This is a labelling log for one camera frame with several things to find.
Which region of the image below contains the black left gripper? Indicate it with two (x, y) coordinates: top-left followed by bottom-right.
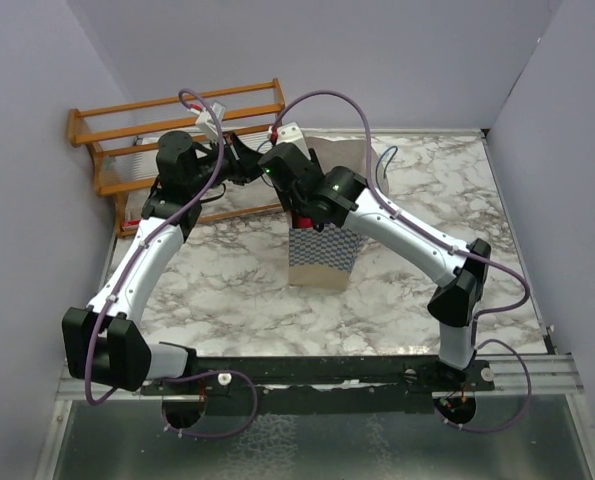
(187, 131), (264, 196)

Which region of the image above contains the blue checkered paper bag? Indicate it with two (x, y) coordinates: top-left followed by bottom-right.
(260, 137), (389, 291)

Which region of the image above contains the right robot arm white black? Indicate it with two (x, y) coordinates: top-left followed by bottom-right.
(259, 143), (491, 391)

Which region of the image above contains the pink Real crisps bag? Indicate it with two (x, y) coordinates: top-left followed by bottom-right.
(295, 217), (313, 228)

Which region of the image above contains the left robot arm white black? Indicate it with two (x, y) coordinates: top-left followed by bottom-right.
(62, 130), (263, 395)

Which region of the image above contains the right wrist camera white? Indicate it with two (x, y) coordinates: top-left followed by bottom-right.
(268, 122), (310, 158)

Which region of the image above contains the small red box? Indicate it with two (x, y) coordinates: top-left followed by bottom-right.
(121, 220), (140, 232)

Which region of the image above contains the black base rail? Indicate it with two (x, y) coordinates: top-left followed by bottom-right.
(141, 355), (494, 415)

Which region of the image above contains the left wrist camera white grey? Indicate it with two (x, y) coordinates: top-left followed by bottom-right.
(194, 102), (226, 142)

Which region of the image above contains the wooden tiered shelf rack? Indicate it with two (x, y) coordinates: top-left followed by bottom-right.
(66, 78), (285, 238)

